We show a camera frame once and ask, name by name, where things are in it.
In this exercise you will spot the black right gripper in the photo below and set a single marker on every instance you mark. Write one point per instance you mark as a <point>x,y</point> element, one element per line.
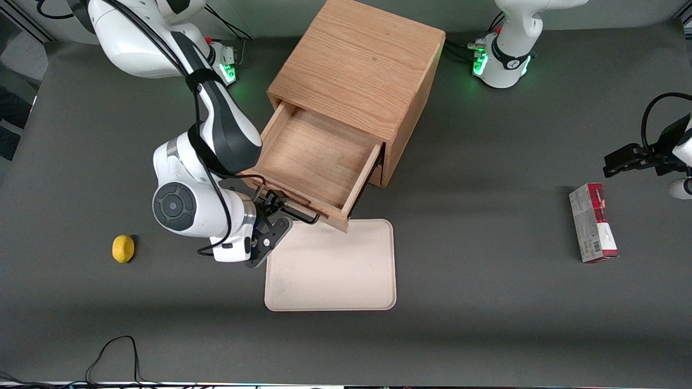
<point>268,207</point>

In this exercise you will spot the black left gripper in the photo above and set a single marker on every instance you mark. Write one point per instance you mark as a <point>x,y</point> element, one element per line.
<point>664,147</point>

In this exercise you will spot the wooden drawer with notch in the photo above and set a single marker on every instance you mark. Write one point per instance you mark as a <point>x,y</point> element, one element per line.
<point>319,156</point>

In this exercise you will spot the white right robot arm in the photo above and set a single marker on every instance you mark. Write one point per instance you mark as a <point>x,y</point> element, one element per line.
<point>227,129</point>

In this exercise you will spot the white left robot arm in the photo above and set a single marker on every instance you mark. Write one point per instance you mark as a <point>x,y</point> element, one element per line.
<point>511,59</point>

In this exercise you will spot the plain wooden drawer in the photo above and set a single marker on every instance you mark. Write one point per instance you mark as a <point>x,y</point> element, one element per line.
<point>378,177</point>

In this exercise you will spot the wooden drawer cabinet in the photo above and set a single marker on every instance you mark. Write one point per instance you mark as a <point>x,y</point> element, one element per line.
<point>362,59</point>

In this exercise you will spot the red grey cardboard box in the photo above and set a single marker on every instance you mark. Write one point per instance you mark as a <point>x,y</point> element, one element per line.
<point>592,224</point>

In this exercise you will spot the beige plastic tray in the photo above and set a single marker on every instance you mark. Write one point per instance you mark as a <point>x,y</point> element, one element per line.
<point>330,270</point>

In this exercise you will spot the yellow lemon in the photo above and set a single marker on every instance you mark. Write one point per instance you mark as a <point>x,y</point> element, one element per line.
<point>123,249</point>

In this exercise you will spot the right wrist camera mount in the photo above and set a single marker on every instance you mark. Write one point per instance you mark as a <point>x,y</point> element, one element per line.
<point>265,246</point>

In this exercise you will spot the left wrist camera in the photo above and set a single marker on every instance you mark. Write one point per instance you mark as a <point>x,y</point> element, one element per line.
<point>681,189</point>

